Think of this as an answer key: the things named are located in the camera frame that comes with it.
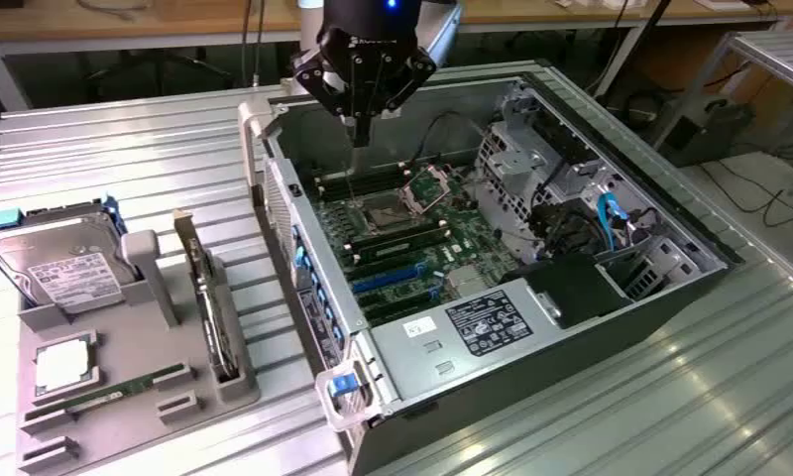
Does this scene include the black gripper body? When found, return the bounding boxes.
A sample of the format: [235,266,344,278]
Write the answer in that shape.
[312,0,433,74]

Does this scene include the graphics card with metal bracket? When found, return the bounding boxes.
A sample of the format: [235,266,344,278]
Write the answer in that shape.
[171,207,243,384]

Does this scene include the black RAM slot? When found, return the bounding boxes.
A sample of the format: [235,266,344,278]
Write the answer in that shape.
[315,168,403,188]
[320,178,410,200]

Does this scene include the metal socket cover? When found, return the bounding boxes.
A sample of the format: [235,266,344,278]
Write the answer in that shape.
[399,166,457,208]

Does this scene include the metal disk bay cage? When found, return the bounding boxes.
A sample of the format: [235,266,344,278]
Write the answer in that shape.
[474,81,605,220]

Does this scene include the black office chair base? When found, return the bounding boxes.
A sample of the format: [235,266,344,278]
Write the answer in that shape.
[83,47,235,100]

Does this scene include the CPU socket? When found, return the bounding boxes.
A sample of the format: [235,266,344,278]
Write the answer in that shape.
[360,195,416,233]

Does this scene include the green RAM stick in slot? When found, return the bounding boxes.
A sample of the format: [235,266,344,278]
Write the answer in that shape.
[355,232,453,265]

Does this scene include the green motherboard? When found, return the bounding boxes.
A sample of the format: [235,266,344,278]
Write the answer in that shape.
[310,158,538,324]

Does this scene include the blue expansion slot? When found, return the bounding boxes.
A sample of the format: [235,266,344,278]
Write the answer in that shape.
[350,262,426,295]

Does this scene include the silver chipset heatsink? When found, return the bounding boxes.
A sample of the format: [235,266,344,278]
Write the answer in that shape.
[446,267,499,295]

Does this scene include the black expansion slot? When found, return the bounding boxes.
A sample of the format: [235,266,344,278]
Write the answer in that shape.
[356,289,439,312]

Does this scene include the black fan shroud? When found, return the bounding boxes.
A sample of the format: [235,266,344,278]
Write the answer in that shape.
[526,252,637,331]

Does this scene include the silver hard disk drive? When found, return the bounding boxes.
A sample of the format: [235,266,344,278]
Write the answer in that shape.
[0,212,142,316]

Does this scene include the grey power supply unit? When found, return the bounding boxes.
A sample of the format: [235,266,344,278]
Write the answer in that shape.
[368,277,565,404]

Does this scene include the blue disk caddy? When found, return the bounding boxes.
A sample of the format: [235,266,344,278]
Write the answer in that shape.
[0,194,130,239]

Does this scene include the metal slat side table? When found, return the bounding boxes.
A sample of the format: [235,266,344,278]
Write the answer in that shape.
[654,30,793,150]

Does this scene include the grey plastic parts rack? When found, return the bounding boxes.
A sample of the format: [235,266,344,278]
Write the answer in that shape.
[15,230,263,475]

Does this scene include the open black PC case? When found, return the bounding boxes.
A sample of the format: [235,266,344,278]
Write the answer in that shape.
[238,59,746,476]

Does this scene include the green RAM stick with label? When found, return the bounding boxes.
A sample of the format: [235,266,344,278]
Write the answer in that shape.
[26,364,188,416]

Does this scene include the silver CPU chip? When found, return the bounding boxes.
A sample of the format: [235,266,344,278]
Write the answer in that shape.
[35,339,99,387]

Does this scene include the black wire loop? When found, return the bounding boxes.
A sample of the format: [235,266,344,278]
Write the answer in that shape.
[414,111,486,161]

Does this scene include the hanging black cable pair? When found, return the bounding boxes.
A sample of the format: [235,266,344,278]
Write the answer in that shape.
[239,0,267,86]

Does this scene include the wooden desk with grey frame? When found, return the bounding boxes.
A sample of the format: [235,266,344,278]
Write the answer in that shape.
[0,0,793,111]

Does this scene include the thin hanging black cable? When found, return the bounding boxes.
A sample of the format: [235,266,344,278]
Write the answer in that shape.
[594,0,633,98]

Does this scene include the grey cable on desk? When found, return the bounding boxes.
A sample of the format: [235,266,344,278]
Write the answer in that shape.
[78,0,142,22]

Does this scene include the blue flat wire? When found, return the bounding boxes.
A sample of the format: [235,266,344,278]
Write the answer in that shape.
[594,190,631,257]

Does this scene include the black box with handle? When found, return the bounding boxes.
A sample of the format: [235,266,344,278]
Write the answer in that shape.
[659,98,757,168]

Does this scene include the black floor cables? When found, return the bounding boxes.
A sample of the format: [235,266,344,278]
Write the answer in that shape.
[701,141,793,227]

